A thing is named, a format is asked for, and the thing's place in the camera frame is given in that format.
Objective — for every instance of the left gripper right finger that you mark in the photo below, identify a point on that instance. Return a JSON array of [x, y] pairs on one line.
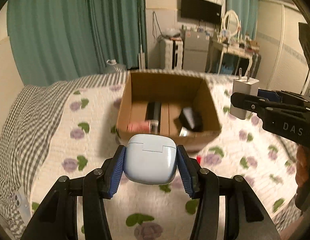
[[245, 218]]

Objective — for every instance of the small grey refrigerator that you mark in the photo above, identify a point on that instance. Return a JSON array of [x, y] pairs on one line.
[[195, 53]]

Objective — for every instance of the black cylindrical bottle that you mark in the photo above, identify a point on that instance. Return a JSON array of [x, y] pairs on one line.
[[153, 115]]

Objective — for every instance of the grey checkered bed sheet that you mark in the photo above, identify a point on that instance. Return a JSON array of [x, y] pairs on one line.
[[26, 134]]

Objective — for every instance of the small white plug charger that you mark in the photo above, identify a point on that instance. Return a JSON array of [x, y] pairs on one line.
[[243, 85]]

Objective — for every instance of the white louvered wardrobe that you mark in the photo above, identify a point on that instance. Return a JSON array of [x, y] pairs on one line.
[[283, 65]]

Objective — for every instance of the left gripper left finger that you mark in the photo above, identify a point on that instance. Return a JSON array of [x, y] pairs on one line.
[[56, 216]]

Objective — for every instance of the black wall television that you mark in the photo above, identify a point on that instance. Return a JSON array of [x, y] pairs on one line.
[[201, 10]]

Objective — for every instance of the green curtain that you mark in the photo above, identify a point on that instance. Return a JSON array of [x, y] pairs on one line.
[[57, 40], [247, 12]]

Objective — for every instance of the white folded mop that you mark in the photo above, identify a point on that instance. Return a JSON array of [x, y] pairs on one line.
[[141, 55]]

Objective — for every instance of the person's right hand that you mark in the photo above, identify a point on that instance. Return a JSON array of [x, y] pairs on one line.
[[303, 165]]

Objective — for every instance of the white suitcase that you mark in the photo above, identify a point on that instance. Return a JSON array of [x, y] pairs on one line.
[[171, 54]]

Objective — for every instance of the blue laundry basket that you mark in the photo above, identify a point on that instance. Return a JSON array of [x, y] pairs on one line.
[[226, 69]]

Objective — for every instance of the black rectangular charger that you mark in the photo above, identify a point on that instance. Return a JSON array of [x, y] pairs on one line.
[[191, 120]]

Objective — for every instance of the white dressing table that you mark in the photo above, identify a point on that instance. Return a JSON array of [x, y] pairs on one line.
[[220, 54]]

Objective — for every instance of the light blue earbuds case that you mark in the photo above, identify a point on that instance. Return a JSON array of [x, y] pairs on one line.
[[150, 159]]

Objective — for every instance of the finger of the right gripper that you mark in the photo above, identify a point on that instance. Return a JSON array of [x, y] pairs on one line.
[[247, 102], [268, 94]]

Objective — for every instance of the white oval vanity mirror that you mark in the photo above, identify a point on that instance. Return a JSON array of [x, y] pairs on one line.
[[231, 24]]

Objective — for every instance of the white floral quilt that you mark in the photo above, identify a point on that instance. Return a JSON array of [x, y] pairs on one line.
[[86, 137]]

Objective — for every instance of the large white power adapter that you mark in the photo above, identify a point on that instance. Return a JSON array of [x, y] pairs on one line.
[[184, 132]]

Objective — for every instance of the brown cardboard box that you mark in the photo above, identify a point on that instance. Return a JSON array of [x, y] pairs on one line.
[[174, 90]]

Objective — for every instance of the clear water jug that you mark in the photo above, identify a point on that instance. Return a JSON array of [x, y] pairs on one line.
[[113, 67]]

